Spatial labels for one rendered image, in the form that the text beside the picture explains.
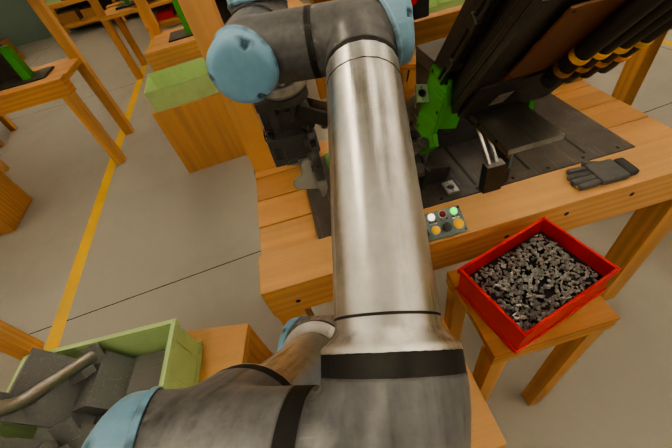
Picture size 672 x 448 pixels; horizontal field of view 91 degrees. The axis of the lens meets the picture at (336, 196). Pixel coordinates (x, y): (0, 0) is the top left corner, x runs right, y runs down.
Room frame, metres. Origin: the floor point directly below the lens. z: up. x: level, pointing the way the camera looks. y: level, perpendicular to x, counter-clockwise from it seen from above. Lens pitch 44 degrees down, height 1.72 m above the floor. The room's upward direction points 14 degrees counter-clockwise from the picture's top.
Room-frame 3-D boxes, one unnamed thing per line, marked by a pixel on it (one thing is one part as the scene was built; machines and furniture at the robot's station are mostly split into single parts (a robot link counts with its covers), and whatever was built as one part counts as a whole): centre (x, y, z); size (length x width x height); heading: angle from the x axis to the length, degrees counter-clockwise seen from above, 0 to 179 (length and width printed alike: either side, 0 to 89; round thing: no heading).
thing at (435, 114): (0.86, -0.38, 1.17); 0.13 x 0.12 x 0.20; 93
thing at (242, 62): (0.40, 0.04, 1.59); 0.11 x 0.11 x 0.08; 79
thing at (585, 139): (0.93, -0.45, 0.89); 1.10 x 0.42 x 0.02; 93
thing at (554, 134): (0.83, -0.53, 1.11); 0.39 x 0.16 x 0.03; 3
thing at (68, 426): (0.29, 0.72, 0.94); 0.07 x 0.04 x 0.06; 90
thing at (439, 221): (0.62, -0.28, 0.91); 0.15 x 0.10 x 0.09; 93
